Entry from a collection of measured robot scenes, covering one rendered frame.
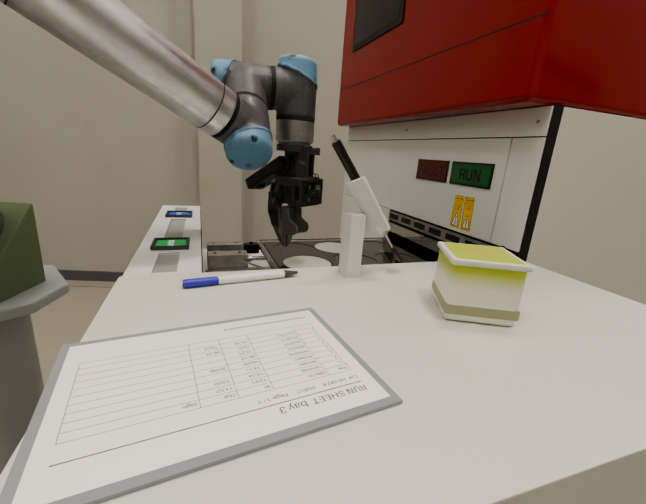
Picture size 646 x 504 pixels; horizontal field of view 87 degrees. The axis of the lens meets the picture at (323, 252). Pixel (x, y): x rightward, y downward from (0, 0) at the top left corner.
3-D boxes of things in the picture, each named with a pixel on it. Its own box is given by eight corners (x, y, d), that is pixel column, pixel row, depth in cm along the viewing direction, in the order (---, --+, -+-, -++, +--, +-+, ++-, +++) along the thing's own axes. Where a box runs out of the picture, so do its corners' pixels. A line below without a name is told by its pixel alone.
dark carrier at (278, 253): (384, 241, 96) (384, 239, 96) (473, 287, 65) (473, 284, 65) (262, 244, 85) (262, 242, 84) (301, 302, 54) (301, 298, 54)
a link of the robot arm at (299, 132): (267, 119, 66) (295, 123, 72) (267, 144, 67) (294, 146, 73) (297, 119, 61) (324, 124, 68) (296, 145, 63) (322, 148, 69)
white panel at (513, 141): (345, 231, 139) (354, 127, 128) (509, 329, 66) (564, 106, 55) (338, 231, 138) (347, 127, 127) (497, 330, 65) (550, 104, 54)
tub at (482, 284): (491, 300, 41) (504, 246, 39) (518, 330, 34) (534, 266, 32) (428, 293, 42) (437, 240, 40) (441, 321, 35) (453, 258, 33)
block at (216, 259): (246, 262, 75) (246, 249, 74) (248, 267, 72) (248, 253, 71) (207, 263, 72) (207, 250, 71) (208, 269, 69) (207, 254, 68)
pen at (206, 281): (296, 267, 45) (181, 278, 39) (299, 270, 44) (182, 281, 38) (295, 274, 45) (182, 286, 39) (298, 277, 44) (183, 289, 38)
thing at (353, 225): (372, 267, 50) (383, 175, 46) (385, 276, 47) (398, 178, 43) (334, 269, 48) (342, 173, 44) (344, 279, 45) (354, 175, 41)
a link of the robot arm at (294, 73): (270, 59, 66) (312, 66, 68) (268, 120, 69) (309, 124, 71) (277, 49, 58) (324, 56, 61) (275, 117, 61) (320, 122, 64)
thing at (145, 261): (201, 254, 97) (200, 205, 93) (205, 369, 48) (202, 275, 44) (165, 255, 94) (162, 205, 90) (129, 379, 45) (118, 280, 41)
